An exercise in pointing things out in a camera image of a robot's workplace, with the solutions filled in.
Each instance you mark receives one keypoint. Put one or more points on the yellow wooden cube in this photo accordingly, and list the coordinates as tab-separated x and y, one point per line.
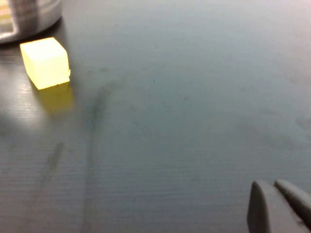
46	63

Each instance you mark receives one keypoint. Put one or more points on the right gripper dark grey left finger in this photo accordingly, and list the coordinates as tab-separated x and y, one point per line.
263	211

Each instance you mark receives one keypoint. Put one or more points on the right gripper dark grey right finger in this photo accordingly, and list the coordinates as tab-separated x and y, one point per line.
297	200

